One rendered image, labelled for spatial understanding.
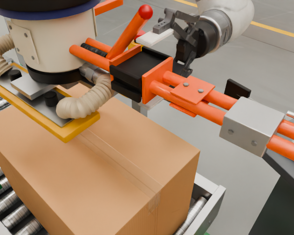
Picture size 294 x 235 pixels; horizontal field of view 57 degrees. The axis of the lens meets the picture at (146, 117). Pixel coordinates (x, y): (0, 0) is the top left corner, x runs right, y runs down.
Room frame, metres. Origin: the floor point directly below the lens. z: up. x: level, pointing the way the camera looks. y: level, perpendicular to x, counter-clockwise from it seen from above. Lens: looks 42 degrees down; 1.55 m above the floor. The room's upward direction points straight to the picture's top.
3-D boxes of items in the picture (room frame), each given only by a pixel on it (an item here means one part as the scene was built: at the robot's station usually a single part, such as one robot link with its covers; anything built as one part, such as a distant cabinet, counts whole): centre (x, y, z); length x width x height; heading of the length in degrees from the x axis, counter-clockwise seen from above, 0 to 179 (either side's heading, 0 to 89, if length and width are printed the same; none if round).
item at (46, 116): (0.51, 0.26, 1.17); 0.34 x 0.10 x 0.05; 51
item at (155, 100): (0.44, -0.01, 1.20); 0.07 x 0.03 x 0.01; 141
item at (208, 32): (0.55, -0.10, 1.27); 0.09 x 0.07 x 0.08; 141
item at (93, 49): (0.51, 0.11, 1.27); 0.07 x 0.02 x 0.02; 51
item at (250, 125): (0.30, -0.16, 1.26); 0.07 x 0.07 x 0.04; 51
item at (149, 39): (0.44, -0.01, 1.34); 0.07 x 0.03 x 0.01; 141
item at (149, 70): (0.43, 0.01, 1.27); 0.10 x 0.08 x 0.06; 141
